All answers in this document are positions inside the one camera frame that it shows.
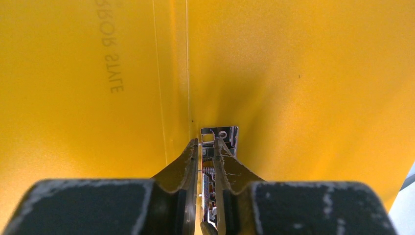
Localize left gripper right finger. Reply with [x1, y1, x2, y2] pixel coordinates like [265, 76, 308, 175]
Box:
[214, 138, 396, 235]

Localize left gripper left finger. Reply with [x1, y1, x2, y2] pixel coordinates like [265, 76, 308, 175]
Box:
[3, 139, 198, 235]

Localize metal folder clip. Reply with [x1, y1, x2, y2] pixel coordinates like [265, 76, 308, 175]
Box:
[199, 126, 238, 230]

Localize orange plastic folder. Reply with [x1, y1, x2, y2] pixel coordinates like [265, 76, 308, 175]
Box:
[0, 0, 415, 227]

